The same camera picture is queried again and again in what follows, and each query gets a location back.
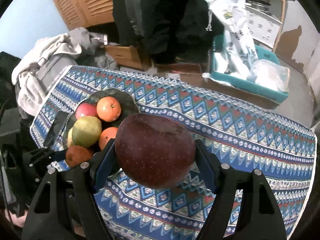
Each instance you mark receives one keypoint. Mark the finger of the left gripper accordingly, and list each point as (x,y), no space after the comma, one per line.
(43,156)

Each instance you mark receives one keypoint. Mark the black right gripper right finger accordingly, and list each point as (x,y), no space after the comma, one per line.
(259,216)

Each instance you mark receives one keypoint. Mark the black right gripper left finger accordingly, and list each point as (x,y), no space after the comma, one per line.
(64,207)

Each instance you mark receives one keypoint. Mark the small orange tangerine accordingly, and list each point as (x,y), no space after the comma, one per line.
(76,155)

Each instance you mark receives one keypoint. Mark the green yellow pear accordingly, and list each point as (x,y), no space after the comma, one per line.
(86,131)

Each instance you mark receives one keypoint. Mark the orange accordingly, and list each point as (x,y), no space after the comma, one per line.
(108,109)
(106,135)

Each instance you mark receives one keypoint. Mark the red apple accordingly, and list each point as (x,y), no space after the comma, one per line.
(86,109)
(154,151)

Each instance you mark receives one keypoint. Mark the small yellow fruit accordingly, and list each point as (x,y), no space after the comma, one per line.
(69,138)

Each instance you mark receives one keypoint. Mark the person's left hand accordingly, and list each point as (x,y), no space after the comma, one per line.
(14,219)

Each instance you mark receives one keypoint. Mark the grey white clothes pile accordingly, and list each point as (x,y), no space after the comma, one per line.
(42,66)

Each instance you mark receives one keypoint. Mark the blue patterned tablecloth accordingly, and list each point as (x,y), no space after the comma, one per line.
(239,133)

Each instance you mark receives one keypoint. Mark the dark glass plate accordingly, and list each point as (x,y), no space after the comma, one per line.
(57,136)

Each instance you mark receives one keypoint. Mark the clear plastic bag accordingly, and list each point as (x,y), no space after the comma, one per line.
(270,75)

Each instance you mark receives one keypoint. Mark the teal plastic crate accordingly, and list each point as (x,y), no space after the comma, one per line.
(245,85)

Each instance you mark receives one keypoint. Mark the wooden louvered cabinet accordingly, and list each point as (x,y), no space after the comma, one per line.
(85,13)

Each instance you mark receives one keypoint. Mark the white printed plastic bag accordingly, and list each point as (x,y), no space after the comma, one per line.
(238,53)

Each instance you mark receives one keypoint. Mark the black hanging clothes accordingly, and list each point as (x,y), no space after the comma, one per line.
(167,30)

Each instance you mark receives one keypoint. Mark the white patterned storage box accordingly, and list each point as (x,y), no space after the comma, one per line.
(263,27)

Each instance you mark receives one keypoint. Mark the wooden shelf rack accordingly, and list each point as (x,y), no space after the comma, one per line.
(280,12)

